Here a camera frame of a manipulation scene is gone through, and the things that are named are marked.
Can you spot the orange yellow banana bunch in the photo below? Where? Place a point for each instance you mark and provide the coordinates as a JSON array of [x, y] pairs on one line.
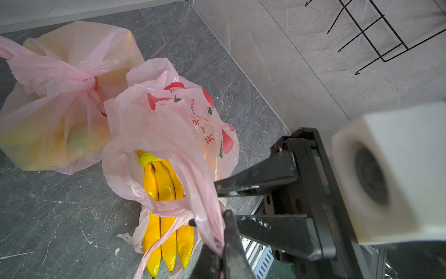
[[165, 242]]

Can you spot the pink plastic bag front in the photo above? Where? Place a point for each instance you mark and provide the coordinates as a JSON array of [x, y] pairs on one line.
[[54, 118]]

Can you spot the black wire hook rack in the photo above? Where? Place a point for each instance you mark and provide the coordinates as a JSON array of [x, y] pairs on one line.
[[361, 37]]

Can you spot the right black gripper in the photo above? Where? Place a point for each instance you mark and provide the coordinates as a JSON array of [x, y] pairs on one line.
[[315, 235]]

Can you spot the pink strawberry plastic bag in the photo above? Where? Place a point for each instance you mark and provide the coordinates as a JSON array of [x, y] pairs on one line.
[[174, 119]]

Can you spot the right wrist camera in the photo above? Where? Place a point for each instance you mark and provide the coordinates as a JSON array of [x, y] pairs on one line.
[[391, 171]]

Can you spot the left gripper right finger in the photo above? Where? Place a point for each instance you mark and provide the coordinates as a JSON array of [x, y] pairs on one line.
[[235, 264]]

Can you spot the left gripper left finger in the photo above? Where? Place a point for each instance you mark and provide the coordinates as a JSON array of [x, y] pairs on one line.
[[208, 266]]

